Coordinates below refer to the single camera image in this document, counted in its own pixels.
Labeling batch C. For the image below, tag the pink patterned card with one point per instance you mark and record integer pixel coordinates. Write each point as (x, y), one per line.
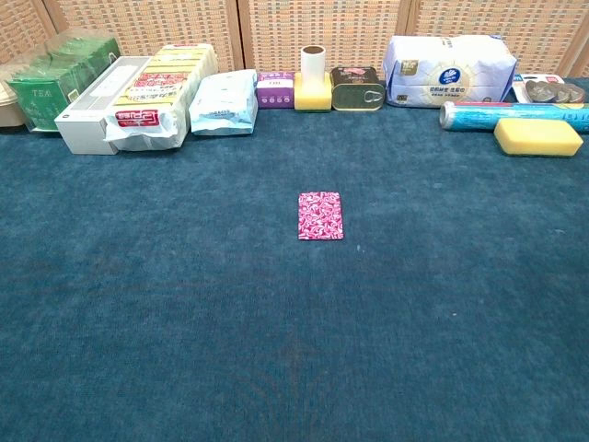
(320, 216)

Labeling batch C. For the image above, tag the yellow scouring sponge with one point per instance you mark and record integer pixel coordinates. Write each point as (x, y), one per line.
(538, 138)
(313, 99)

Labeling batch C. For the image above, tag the small purple box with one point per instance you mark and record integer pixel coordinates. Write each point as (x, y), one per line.
(274, 94)

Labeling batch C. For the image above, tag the light blue wet wipes pack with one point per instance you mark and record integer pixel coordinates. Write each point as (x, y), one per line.
(225, 106)

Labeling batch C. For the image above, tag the black gold luncheon meat can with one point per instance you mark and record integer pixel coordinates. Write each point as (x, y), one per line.
(354, 92)

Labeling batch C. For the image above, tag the teal felt table cover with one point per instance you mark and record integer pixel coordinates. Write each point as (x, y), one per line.
(184, 322)

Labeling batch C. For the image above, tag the cardboard paper tube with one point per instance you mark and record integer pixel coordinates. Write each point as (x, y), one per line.
(314, 66)

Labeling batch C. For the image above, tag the yellow sponge multipack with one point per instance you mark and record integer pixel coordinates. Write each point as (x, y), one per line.
(161, 83)

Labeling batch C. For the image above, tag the woven bamboo folding screen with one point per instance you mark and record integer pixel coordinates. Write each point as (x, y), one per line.
(313, 27)

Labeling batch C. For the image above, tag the white blue tissue pack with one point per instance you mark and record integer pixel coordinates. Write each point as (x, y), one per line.
(451, 73)

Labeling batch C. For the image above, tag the white power strip box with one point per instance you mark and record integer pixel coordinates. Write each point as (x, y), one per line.
(87, 124)

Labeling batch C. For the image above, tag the clear box green tea bags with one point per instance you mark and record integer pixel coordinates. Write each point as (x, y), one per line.
(41, 101)

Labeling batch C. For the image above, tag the correction tape blister pack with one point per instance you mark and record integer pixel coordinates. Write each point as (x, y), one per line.
(552, 89)

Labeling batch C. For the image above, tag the beige lidded lunch box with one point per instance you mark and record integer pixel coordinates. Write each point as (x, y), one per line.
(9, 110)

